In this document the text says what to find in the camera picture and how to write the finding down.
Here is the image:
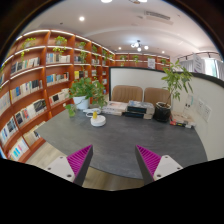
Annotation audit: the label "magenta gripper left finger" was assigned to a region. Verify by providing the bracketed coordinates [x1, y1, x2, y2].
[45, 144, 94, 187]

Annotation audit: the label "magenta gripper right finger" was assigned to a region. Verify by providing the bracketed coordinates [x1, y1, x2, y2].
[134, 144, 184, 186]

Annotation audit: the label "small yellow charger plug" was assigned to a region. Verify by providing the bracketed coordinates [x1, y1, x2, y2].
[92, 111, 98, 120]

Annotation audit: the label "dark book stack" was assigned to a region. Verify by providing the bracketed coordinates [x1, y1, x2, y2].
[124, 100, 155, 119]

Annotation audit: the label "small green glass plant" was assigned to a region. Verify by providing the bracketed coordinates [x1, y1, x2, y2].
[65, 104, 77, 117]

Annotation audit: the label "white book stack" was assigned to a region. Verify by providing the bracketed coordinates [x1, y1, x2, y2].
[102, 101, 127, 116]

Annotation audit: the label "right beige chair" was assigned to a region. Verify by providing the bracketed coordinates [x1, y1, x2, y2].
[144, 87, 171, 105]

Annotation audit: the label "green plant in white pot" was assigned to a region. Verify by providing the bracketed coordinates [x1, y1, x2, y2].
[69, 77, 106, 110]

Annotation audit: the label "tall plant in black pot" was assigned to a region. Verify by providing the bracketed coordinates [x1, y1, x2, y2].
[154, 61, 193, 122]

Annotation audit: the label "orange wooden bookshelf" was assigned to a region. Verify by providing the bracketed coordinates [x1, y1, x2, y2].
[0, 29, 170, 162]

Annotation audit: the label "ceiling chandelier lamp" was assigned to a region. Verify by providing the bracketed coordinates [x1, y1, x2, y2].
[130, 40, 149, 52]

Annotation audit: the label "white cable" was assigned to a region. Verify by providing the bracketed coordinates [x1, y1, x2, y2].
[82, 107, 102, 118]

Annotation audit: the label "colourful books by wall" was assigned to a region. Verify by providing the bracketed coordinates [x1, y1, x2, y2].
[170, 111, 196, 128]

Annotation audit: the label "white wall socket panel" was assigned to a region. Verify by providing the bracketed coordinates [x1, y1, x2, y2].
[197, 99, 212, 122]

